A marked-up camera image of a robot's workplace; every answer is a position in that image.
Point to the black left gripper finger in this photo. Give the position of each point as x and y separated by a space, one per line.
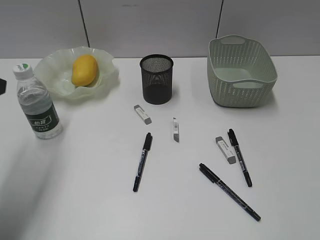
3 86

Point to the clear water bottle green label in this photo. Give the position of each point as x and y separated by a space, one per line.
36 103

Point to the yellow mango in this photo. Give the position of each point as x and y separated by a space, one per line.
84 70

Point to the black marker pen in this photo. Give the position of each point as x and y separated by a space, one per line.
146 148
223 186
234 143

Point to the black marker pen front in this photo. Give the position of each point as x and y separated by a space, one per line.
223 186

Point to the frosted green wavy plate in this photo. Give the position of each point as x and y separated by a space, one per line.
55 71

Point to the white grey eraser left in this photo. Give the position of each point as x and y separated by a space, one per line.
142 114

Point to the white grey eraser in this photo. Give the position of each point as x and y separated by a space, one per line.
142 114
176 134
226 150

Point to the black mesh pen holder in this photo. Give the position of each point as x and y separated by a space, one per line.
156 74

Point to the white grey eraser middle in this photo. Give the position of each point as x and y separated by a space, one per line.
176 134

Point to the white grey eraser right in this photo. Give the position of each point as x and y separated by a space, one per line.
226 150

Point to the light green woven basket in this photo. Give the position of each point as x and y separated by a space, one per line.
240 72

